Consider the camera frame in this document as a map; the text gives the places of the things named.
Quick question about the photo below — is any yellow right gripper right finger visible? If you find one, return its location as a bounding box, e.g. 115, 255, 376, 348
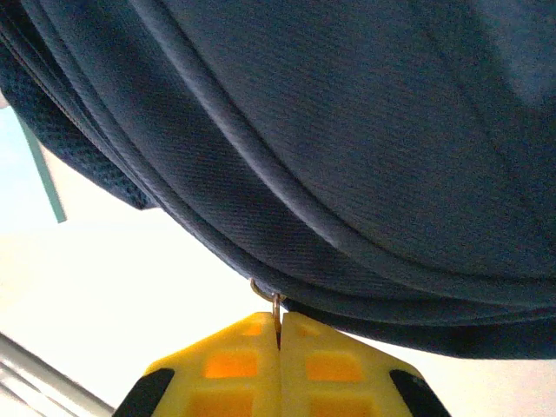
281, 311, 453, 417

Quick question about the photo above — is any aluminium table side rail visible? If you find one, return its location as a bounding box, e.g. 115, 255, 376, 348
0, 332, 115, 417

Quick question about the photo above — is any navy blue backpack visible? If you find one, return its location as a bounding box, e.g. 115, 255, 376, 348
0, 0, 556, 361

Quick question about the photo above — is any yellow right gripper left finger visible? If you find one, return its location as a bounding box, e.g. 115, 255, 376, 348
112, 310, 281, 417

